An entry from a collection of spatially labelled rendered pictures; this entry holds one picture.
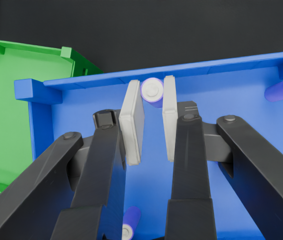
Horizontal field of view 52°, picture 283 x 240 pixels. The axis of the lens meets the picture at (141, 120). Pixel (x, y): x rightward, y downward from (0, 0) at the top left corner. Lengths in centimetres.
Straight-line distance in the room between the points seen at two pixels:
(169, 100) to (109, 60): 64
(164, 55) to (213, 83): 43
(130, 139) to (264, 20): 70
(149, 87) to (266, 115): 19
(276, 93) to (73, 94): 23
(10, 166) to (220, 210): 47
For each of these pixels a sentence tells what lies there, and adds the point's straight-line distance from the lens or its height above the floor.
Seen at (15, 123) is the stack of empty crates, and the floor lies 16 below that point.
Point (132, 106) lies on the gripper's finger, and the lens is 16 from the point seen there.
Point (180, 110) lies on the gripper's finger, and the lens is 17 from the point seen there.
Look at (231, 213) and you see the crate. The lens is 37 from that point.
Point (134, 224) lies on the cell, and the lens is 32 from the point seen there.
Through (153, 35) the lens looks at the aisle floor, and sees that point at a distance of 79.
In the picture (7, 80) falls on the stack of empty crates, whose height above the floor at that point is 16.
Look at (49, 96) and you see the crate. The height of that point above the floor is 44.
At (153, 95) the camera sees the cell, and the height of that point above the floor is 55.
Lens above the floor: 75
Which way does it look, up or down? 83 degrees down
